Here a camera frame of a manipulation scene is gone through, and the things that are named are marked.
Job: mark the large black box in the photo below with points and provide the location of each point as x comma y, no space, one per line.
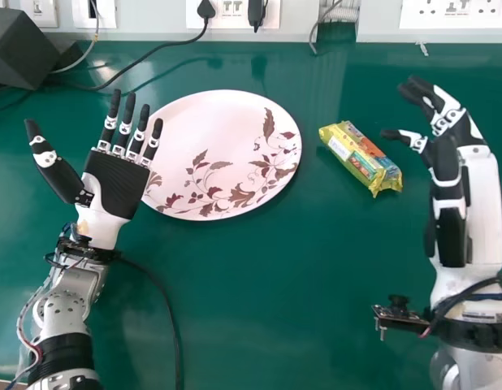
19,48

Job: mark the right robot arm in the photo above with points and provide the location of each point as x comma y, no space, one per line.
470,369

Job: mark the yellow-green biscuit packet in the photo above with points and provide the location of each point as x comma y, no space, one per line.
360,156

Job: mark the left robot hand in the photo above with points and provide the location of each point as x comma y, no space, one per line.
113,183

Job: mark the black power adapter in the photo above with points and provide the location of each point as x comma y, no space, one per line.
257,10

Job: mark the small wrist camera board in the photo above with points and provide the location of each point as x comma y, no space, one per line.
397,317

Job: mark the white switch panel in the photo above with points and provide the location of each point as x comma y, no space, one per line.
41,12

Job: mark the white socket panel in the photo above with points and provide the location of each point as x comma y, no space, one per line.
84,12

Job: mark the white plate brown leaf pattern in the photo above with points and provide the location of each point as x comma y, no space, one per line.
226,138

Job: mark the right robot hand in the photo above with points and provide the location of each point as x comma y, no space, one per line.
478,211

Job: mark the wide white socket strip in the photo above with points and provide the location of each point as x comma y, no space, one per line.
230,12

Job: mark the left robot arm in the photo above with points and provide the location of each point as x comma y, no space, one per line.
68,317

